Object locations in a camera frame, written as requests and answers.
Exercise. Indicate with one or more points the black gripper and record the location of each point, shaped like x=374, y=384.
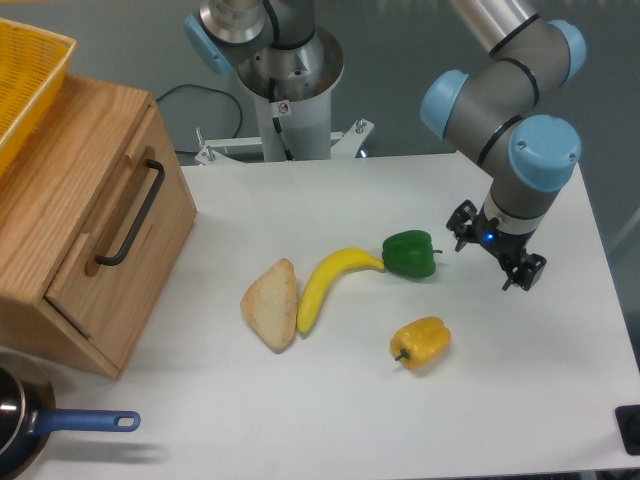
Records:
x=503, y=236

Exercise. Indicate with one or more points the wooden top drawer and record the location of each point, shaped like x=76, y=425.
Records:
x=116, y=269

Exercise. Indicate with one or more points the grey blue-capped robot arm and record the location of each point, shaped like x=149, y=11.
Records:
x=490, y=119

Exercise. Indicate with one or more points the wooden drawer cabinet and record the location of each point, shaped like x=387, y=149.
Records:
x=46, y=197

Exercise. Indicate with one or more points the green bell pepper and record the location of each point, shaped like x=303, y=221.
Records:
x=410, y=254

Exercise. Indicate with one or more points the yellow bell pepper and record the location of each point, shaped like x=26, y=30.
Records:
x=418, y=343

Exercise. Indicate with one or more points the yellow banana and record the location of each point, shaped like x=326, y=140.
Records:
x=324, y=276

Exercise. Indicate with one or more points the black corner clamp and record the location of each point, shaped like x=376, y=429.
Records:
x=628, y=420

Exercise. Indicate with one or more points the triangular bread slice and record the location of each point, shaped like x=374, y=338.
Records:
x=269, y=305

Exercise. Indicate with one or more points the yellow plastic basket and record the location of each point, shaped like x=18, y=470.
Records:
x=34, y=63

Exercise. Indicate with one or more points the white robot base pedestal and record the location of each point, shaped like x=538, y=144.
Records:
x=291, y=91

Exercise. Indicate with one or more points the blue-handled frying pan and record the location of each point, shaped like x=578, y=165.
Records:
x=29, y=415

